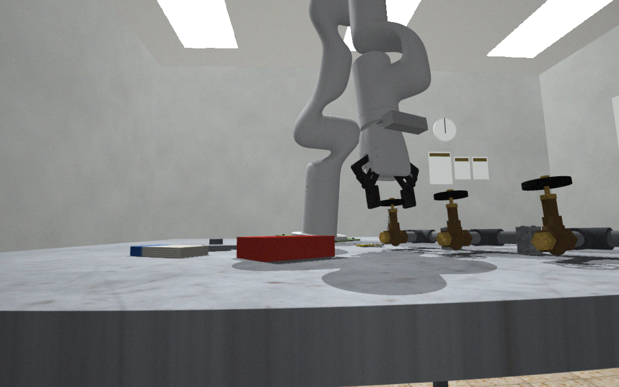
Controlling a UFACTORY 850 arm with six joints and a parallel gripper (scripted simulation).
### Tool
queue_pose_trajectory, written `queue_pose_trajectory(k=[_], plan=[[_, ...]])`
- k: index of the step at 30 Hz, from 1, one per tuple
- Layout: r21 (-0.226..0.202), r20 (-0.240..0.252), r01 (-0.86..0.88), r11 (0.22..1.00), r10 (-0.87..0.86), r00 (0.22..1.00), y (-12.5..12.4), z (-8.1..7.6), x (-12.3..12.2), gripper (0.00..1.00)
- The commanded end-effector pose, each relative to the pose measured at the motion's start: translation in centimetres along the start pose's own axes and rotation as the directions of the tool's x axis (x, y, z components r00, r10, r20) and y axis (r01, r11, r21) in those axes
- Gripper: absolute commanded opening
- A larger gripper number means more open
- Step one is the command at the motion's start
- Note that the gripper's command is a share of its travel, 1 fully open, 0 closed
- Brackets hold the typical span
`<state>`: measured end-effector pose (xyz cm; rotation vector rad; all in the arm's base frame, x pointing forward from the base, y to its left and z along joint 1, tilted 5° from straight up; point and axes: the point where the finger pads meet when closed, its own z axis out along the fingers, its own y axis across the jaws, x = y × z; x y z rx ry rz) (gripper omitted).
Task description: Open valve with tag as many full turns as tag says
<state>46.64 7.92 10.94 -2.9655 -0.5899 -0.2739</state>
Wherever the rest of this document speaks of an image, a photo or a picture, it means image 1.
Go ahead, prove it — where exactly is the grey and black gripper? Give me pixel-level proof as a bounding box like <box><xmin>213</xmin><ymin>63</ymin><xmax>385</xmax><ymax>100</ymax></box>
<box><xmin>351</xmin><ymin>124</ymin><xmax>419</xmax><ymax>209</ymax></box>

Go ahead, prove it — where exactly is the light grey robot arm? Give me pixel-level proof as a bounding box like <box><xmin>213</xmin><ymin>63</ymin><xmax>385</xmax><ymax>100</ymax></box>
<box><xmin>291</xmin><ymin>0</ymin><xmax>431</xmax><ymax>240</ymax></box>

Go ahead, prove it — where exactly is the dark red rectangular block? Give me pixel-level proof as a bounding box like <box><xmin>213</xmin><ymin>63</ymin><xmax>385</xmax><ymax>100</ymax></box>
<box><xmin>236</xmin><ymin>235</ymin><xmax>335</xmax><ymax>262</ymax></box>

